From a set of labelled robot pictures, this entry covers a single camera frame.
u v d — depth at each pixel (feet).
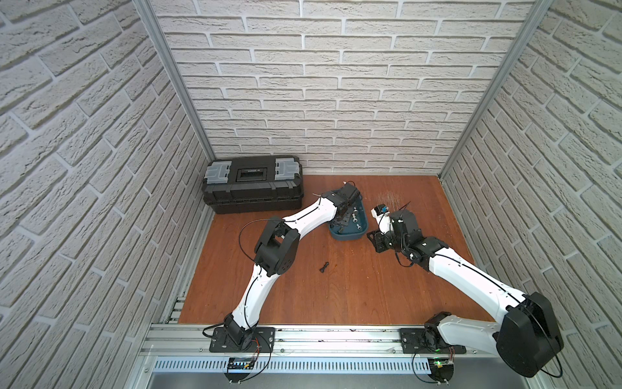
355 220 3.31
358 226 3.28
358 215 3.37
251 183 3.04
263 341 2.45
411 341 2.41
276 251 1.85
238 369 2.33
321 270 2.92
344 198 2.52
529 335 1.32
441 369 2.29
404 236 2.06
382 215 2.33
